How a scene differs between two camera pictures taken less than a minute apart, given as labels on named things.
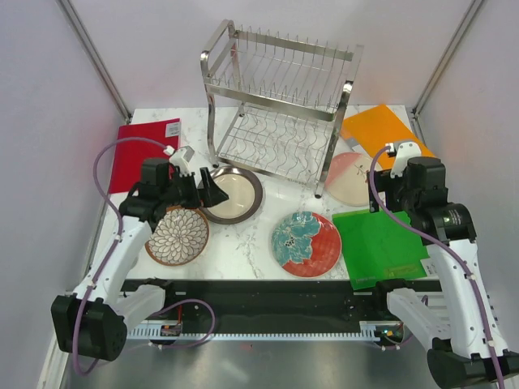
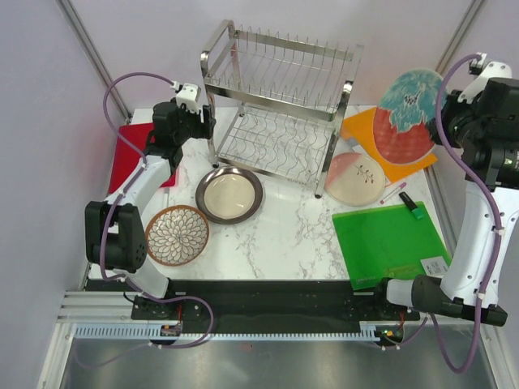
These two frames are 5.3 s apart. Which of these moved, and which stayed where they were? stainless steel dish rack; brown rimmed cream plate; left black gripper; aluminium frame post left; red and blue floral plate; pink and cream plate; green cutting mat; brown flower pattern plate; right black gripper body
Moved: right black gripper body; red and blue floral plate; left black gripper
Stayed: aluminium frame post left; pink and cream plate; green cutting mat; brown rimmed cream plate; brown flower pattern plate; stainless steel dish rack
